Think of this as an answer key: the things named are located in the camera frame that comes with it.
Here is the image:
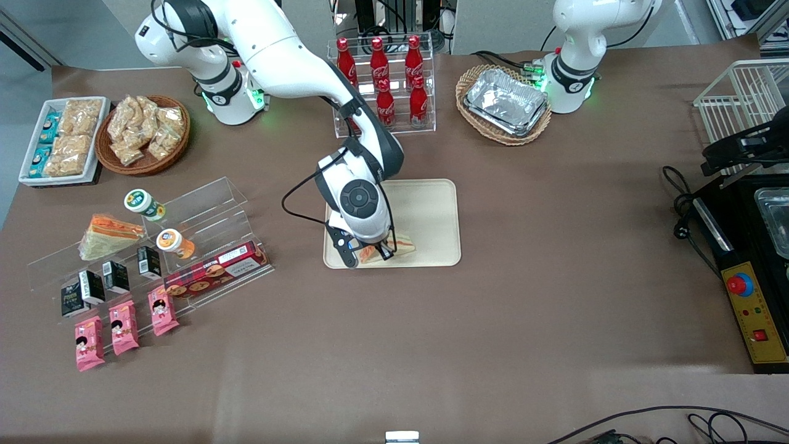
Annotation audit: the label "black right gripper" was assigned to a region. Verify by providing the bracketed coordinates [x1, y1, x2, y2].
[327, 226, 397, 269]

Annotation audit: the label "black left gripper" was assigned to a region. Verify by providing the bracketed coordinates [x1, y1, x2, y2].
[701, 107, 789, 178]

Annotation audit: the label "sandwich with red drizzle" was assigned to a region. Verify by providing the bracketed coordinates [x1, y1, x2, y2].
[359, 229, 417, 265]

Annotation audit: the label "beige plastic tray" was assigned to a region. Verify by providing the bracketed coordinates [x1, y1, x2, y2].
[323, 179, 462, 269]

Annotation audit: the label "wrapped triangle sandwich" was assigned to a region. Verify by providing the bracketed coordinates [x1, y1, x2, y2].
[78, 213, 146, 261]

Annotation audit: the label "white rectangular snack tray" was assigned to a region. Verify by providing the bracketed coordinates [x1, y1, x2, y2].
[18, 97, 112, 187]

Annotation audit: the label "metal container in machine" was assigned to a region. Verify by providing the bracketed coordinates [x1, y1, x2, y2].
[753, 186, 789, 260]

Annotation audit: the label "black machine with yellow panel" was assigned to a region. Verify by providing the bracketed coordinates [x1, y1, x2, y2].
[693, 173, 789, 376]

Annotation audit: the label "clear acrylic bottle rack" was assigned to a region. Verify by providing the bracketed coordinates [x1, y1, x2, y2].
[326, 34, 437, 139]

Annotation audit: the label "red cola bottle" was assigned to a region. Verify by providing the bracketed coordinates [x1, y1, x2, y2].
[409, 75, 429, 128]
[369, 36, 391, 88]
[375, 78, 397, 130]
[404, 35, 425, 87]
[336, 38, 359, 86]

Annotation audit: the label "red cookie box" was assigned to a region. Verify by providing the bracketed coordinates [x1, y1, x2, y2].
[165, 241, 269, 300]

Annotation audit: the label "clear acrylic display stand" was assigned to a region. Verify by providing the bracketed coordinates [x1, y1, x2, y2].
[28, 177, 276, 356]

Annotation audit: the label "light wicker basket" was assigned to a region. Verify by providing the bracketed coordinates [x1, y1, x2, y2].
[455, 64, 554, 147]

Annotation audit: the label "orange lid cup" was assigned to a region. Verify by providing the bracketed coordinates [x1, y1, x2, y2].
[156, 228, 197, 260]

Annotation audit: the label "stacked aluminium foil trays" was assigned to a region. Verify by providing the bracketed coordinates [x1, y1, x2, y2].
[463, 67, 550, 138]

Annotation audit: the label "pink snack pack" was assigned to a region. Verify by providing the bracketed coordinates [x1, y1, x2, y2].
[108, 300, 141, 356]
[147, 286, 180, 337]
[75, 315, 106, 372]

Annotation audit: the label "black drink carton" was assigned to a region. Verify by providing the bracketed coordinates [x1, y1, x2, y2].
[60, 281, 88, 319]
[102, 260, 131, 295]
[80, 270, 106, 306]
[136, 245, 163, 280]

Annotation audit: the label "clear bag of fried snacks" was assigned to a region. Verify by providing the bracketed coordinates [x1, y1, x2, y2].
[147, 126, 181, 160]
[157, 106, 186, 133]
[108, 96, 140, 144]
[136, 96, 160, 129]
[111, 139, 146, 167]

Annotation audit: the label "green lid cup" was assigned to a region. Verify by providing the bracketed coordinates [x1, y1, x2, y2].
[124, 189, 166, 222]

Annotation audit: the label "brown wicker snack basket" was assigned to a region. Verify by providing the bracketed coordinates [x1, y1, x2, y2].
[95, 94, 191, 177]

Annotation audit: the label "black background equipment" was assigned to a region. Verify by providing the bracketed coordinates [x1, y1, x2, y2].
[332, 0, 458, 54]

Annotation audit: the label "rice cracker bag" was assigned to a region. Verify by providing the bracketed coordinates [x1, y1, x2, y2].
[43, 154, 88, 178]
[59, 99, 104, 137]
[52, 134, 94, 160]

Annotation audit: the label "teal snack pack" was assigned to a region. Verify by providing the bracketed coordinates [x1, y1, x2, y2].
[27, 145, 54, 179]
[38, 111, 62, 144]

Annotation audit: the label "white wire basket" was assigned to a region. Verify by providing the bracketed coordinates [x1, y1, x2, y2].
[693, 58, 789, 177]

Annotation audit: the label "black power cable with plug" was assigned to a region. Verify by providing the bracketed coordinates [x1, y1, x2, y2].
[661, 165, 722, 279]

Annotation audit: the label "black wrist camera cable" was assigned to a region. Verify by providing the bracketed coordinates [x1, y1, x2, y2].
[282, 147, 347, 226]

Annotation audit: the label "metal shelf frame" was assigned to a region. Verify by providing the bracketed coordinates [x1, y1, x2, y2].
[708, 0, 789, 45]

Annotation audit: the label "black cables at arm base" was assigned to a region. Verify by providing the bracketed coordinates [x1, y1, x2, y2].
[471, 27, 559, 78]

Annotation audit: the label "long black cable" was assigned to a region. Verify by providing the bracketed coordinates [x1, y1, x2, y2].
[545, 405, 789, 444]

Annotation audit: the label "looped black cable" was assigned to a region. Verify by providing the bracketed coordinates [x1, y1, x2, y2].
[687, 411, 789, 444]

